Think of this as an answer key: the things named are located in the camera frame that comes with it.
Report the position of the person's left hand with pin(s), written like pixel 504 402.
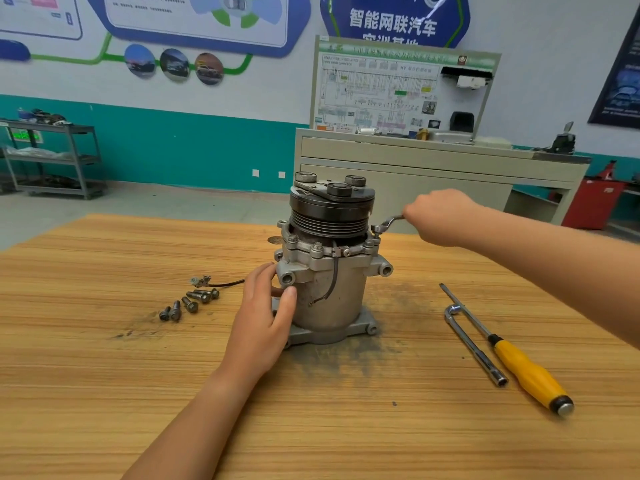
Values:
pixel 258 330

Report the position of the silver combination wrench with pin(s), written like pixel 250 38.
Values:
pixel 387 224

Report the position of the grey metal compressor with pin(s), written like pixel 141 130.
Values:
pixel 330 265

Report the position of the white infographic wall panel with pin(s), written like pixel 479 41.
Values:
pixel 35 10

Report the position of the dark round table grommet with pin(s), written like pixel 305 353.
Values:
pixel 275 239

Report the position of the round photo wall decal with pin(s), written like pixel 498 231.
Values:
pixel 140 61
pixel 209 69
pixel 175 65

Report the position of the blue hexagon wall sign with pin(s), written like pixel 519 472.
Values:
pixel 390 15

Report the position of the dark wall poster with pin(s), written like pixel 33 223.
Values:
pixel 618 80

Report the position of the person's left forearm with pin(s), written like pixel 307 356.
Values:
pixel 190 435

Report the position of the person's right hand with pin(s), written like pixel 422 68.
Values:
pixel 440 217

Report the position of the white wiring display board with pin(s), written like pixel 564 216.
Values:
pixel 365 90

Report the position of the silver L-shaped socket wrench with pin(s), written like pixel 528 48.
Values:
pixel 475 345

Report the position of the blue rounded infographic panel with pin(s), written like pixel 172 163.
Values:
pixel 170 15

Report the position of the beige workbench cabinet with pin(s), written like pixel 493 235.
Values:
pixel 430 170

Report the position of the person's right forearm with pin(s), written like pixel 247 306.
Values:
pixel 565 265

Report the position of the grey metal shelf cart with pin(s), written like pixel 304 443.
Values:
pixel 55 160

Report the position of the red cabinet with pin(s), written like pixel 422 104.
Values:
pixel 592 203

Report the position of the small black device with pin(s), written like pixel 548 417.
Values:
pixel 564 143

